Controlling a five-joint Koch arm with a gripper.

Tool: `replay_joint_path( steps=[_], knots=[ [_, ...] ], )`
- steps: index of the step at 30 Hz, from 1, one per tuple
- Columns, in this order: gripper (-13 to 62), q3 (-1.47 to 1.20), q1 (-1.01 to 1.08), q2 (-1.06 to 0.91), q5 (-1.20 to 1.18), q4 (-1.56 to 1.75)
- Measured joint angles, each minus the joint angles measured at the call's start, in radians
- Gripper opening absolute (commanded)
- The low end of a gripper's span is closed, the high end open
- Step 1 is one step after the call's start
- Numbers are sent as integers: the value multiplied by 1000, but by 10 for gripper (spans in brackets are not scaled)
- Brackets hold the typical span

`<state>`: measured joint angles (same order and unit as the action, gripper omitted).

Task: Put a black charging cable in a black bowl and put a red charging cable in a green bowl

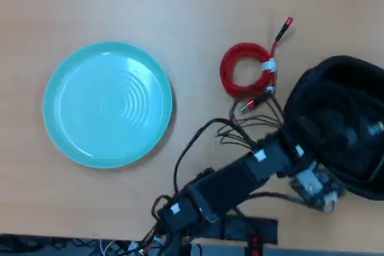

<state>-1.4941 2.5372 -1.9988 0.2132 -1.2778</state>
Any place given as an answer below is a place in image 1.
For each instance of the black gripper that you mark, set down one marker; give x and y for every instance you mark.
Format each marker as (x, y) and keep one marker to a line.
(295, 160)

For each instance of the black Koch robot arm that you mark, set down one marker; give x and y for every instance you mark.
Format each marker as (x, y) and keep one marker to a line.
(222, 184)

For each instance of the black oval bowl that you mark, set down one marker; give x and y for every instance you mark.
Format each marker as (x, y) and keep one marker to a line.
(300, 109)

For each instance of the green round plate bowl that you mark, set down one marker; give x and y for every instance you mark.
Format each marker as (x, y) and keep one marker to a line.
(108, 104)

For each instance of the red and black table clamp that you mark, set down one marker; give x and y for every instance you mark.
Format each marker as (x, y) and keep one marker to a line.
(254, 245)

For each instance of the black robot wiring bundle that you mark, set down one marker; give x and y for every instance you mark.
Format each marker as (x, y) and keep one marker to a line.
(180, 160)

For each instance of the controller board with LEDs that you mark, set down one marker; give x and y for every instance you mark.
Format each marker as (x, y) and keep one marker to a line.
(141, 250)

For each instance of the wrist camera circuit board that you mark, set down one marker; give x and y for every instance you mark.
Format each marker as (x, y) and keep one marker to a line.
(312, 184)

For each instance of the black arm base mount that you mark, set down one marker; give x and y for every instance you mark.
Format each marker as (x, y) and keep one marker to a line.
(258, 229)

